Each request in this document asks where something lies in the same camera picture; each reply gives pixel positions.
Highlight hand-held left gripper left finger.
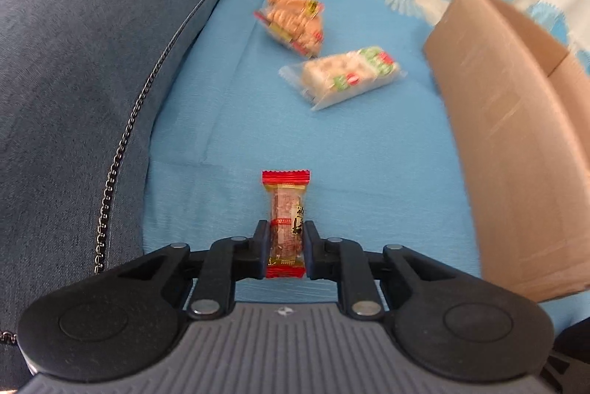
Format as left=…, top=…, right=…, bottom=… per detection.
left=117, top=220, right=270, bottom=321

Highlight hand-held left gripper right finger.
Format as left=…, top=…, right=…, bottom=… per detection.
left=303, top=221, right=455, bottom=321

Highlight clear snack bar red ends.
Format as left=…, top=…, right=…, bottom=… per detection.
left=261, top=170, right=312, bottom=280

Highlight cardboard box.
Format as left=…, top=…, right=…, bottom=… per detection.
left=423, top=0, right=590, bottom=303

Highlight blue white printed blanket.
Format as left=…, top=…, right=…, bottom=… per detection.
left=142, top=0, right=590, bottom=332

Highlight rice cracker packet green label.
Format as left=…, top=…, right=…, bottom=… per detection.
left=278, top=45, right=409, bottom=113

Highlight clear bag of orange crackers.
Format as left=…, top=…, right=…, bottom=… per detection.
left=252, top=0, right=326, bottom=59

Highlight blue sofa cushion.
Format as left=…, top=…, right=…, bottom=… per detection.
left=0, top=0, right=246, bottom=391

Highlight dark metal chain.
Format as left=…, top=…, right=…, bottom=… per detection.
left=0, top=25, right=183, bottom=344

